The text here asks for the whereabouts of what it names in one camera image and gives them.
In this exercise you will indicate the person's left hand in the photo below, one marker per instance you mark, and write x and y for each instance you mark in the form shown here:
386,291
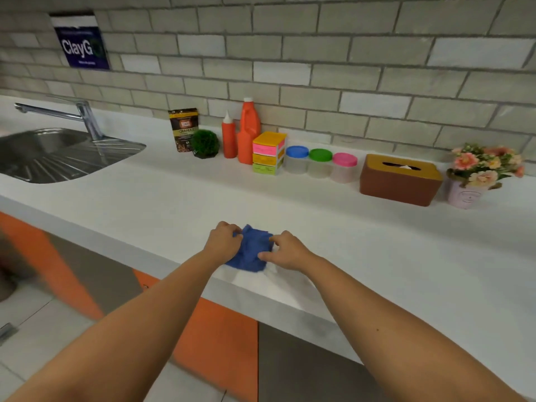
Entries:
222,244

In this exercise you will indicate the person's right hand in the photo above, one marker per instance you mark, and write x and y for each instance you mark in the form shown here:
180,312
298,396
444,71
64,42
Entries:
289,253

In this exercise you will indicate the blue cloth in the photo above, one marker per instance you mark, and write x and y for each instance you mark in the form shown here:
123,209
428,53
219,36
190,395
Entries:
251,251

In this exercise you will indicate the clear plastic jar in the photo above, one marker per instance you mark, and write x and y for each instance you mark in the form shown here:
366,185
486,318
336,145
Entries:
296,166

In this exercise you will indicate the yellow mini drawer organizer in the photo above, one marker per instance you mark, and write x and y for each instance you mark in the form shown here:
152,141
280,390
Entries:
268,161

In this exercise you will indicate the clear jar with blue lid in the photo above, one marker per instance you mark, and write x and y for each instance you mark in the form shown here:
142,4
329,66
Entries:
297,151

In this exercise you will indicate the clear jar with green lid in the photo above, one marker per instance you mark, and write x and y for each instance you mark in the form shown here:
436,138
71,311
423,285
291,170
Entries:
320,155

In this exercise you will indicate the green plant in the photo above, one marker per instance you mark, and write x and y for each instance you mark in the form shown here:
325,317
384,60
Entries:
205,143

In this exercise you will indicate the red squeeze bottle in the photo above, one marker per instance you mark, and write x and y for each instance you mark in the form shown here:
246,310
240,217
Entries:
229,140

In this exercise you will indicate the clear jar with pink lid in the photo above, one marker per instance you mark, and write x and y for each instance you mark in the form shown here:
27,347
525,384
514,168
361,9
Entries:
344,159

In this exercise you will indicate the black coffee granules pouch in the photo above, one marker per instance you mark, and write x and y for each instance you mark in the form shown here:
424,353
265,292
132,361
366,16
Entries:
183,129

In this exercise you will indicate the orange plastic jug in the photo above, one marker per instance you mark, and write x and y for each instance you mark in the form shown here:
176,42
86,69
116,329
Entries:
249,125

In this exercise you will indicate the brown tissue box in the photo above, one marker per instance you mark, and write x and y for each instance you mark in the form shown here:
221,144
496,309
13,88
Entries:
398,188

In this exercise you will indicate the pink metal bucket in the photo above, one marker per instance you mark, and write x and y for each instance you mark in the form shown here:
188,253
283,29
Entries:
465,198

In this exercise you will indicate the artificial flowers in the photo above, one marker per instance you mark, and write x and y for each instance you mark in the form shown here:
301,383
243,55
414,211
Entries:
481,167

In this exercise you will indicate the person's right forearm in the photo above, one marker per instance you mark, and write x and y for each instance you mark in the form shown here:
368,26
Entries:
410,330

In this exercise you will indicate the white countertop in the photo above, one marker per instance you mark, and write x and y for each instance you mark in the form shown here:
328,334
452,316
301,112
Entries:
377,238

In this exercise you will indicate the orange cabinet front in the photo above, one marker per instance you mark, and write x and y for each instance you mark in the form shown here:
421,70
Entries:
217,343

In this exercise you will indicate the steel faucet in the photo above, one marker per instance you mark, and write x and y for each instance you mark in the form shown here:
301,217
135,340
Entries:
88,117

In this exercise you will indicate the steel sink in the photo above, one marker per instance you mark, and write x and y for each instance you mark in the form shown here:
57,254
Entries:
54,154

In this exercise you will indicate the grey trash bin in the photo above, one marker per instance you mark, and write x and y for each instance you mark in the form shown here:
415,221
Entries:
6,284

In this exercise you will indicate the metal floor drain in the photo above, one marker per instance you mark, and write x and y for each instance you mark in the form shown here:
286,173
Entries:
6,332

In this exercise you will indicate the blue wall sign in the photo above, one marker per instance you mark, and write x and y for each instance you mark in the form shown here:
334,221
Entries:
81,46

